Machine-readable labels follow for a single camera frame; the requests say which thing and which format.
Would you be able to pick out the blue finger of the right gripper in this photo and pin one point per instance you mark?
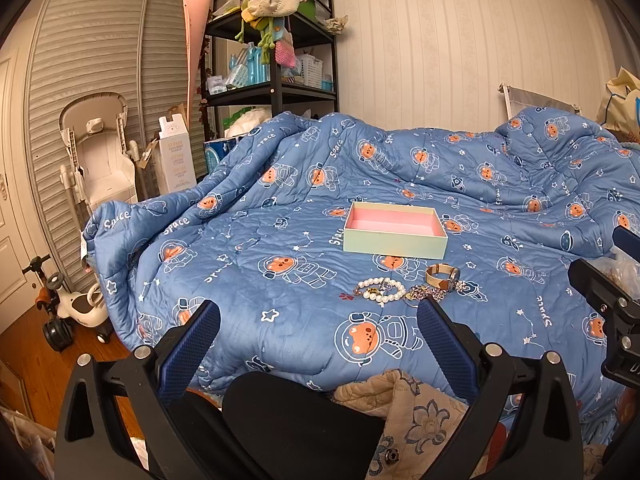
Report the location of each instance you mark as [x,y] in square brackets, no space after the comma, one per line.
[628,242]
[602,294]

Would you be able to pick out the black metal shelf rack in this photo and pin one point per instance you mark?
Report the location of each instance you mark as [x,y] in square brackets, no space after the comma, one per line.
[279,94]

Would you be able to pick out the pink long board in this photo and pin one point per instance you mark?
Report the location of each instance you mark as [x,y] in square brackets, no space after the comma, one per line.
[195,13]

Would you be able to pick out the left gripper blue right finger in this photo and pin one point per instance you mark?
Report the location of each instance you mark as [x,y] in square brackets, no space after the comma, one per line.
[454,348]

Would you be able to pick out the pink mesh pouch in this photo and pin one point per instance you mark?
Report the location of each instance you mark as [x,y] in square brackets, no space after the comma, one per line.
[284,54]

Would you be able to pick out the cream patterned tote bag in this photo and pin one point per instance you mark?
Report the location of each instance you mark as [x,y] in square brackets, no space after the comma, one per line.
[619,108]

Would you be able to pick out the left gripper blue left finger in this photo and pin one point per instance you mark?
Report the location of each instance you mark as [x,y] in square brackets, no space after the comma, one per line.
[183,348]

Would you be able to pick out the black clothed knee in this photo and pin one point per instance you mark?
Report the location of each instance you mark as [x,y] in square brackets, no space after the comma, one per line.
[294,432]

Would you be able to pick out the beige floral quilted blanket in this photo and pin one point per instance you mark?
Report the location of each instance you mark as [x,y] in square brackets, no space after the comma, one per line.
[419,420]

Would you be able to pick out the white carton box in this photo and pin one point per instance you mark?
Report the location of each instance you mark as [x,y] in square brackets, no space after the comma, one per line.
[173,160]

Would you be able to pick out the blue space print quilt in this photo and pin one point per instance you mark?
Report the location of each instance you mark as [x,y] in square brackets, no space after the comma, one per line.
[316,238]

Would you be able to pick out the rose gold wristwatch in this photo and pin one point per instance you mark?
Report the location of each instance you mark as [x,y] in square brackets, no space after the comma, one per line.
[442,276]

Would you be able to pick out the pale green pink-lined box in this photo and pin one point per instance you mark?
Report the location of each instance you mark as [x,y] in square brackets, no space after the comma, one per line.
[394,230]

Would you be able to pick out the white storage basket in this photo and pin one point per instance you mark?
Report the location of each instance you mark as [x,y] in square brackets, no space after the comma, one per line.
[311,69]

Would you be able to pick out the blue tissue pack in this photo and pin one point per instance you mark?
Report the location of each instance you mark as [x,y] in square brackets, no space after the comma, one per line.
[216,150]

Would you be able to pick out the white baby high chair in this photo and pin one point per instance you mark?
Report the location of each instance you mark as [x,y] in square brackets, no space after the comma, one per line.
[101,161]

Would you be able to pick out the white panel door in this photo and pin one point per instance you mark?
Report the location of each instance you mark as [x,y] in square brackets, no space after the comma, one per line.
[18,290]

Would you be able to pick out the white toddler ride-on scooter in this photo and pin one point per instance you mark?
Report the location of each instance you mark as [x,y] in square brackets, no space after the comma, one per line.
[66,308]

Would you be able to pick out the white folding rack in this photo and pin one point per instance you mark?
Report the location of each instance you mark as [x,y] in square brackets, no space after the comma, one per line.
[516,99]

